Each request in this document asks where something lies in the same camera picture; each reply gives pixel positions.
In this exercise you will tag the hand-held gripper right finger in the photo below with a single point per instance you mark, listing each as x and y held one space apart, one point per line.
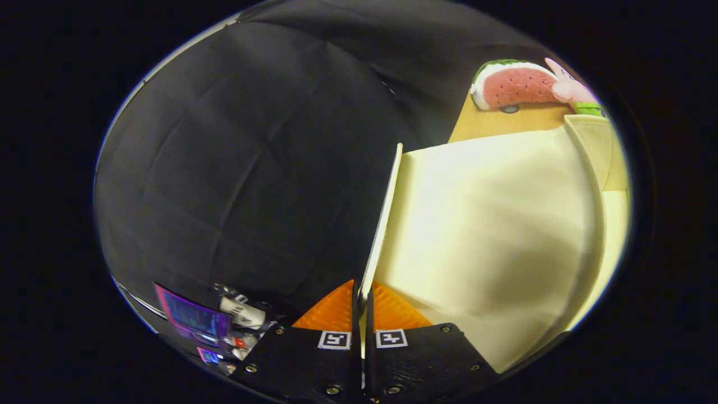
370 370

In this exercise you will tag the watermelon slice plush toy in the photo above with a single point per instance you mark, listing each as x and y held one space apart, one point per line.
513 87

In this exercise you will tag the small white and red object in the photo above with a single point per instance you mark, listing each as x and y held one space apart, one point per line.
240 343

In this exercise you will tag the purple glowing screen device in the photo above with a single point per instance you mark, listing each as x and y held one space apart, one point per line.
193 317

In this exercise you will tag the grey fabric storage box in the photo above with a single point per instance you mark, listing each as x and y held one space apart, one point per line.
493 224

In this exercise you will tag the white cylindrical tube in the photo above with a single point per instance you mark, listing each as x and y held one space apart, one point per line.
241 313

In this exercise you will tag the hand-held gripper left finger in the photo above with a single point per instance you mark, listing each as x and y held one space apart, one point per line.
355 370

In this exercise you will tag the pink starfish plush toy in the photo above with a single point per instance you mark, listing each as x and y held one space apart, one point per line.
572 90

